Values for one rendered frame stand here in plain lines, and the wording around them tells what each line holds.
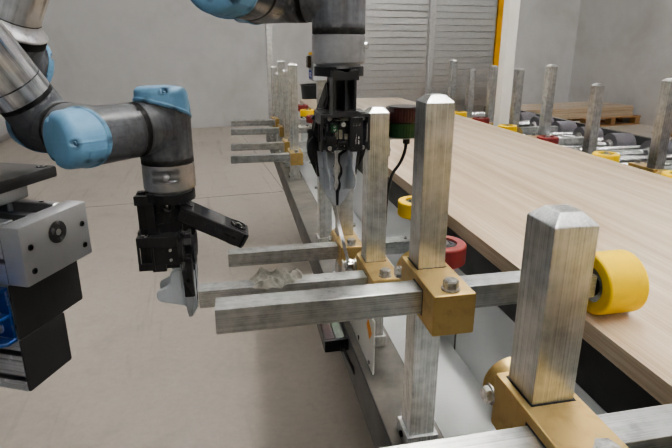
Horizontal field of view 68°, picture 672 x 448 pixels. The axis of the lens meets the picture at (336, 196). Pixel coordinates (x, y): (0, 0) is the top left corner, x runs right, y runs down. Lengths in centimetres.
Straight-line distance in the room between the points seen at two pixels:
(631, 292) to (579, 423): 31
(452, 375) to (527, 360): 64
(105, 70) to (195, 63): 130
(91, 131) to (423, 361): 51
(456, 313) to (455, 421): 40
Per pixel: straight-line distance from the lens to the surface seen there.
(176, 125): 74
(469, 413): 98
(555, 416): 43
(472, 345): 105
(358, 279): 86
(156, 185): 76
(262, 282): 82
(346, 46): 71
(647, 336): 72
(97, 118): 69
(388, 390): 87
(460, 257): 88
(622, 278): 71
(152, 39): 836
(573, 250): 39
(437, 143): 59
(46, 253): 86
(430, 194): 60
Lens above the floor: 123
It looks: 16 degrees down
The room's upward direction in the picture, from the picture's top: straight up
